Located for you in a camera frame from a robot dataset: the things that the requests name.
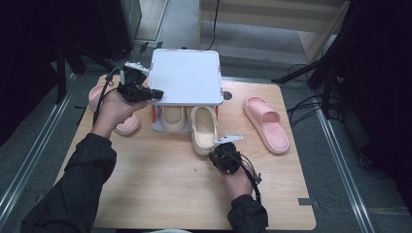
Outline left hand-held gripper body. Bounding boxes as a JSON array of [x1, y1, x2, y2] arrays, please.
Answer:
[[116, 61, 154, 104]]

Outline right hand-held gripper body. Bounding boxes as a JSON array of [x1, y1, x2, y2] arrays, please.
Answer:
[[208, 134, 245, 175]]

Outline cream slipper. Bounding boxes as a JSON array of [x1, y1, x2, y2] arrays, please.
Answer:
[[160, 105, 188, 133], [189, 106, 220, 156]]

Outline white shoe rack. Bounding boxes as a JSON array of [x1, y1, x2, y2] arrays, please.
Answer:
[[147, 48, 225, 134]]

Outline pink slipper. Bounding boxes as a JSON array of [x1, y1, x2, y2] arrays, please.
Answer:
[[87, 84, 141, 136], [243, 95, 291, 155]]

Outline person's left hand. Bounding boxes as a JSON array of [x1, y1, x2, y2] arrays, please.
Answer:
[[91, 90, 150, 139]]

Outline person's right hand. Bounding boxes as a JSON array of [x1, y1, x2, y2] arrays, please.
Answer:
[[222, 165, 256, 202]]

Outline dark cabinet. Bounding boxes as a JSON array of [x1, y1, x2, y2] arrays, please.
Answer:
[[96, 0, 144, 60]]

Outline black metal stand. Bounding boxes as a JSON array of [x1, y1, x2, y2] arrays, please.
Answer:
[[54, 40, 87, 105]]

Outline grey tape strip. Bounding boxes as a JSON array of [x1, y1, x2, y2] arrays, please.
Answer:
[[297, 197, 321, 209]]

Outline black tripod stand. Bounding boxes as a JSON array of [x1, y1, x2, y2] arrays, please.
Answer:
[[271, 38, 348, 120]]

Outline wooden cabinet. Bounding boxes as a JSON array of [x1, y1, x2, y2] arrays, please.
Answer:
[[197, 0, 353, 64]]

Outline left hand-held gripper cable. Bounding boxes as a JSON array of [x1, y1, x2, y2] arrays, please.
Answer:
[[92, 67, 125, 126]]

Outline hand-held gripper cable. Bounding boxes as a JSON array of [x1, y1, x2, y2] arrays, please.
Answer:
[[238, 152, 263, 206], [92, 67, 125, 126]]

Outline right hand-held gripper cable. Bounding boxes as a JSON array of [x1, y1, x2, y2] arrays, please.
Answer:
[[238, 152, 263, 206]]

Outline black hanging cable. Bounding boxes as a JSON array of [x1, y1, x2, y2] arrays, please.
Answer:
[[204, 0, 222, 51]]

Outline black floor cables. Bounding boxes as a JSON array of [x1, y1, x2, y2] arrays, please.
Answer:
[[286, 62, 329, 128]]

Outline metal floor rail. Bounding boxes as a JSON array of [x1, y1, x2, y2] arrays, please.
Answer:
[[315, 108, 377, 233], [0, 72, 77, 221]]

